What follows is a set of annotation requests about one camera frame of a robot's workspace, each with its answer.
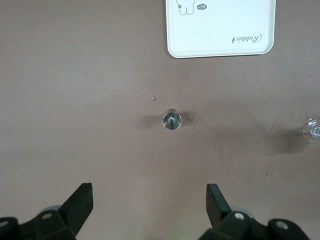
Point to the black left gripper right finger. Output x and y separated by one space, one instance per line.
220 212

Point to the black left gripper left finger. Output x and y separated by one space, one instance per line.
72 212

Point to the small steel jigger cup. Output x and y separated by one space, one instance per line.
171 120

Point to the clear stemmed wine glass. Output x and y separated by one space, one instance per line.
312 130

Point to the brown table cover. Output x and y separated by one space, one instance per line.
75 100

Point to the white tray with rabbit print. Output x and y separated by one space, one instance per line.
220 22

